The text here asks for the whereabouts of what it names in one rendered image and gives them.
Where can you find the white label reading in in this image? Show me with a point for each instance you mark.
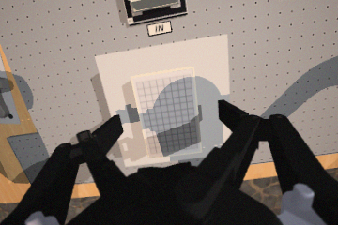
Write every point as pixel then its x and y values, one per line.
pixel 159 28

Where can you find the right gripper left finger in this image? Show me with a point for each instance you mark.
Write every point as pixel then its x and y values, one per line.
pixel 46 202

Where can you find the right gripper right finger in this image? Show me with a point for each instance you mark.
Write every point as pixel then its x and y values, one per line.
pixel 310 194

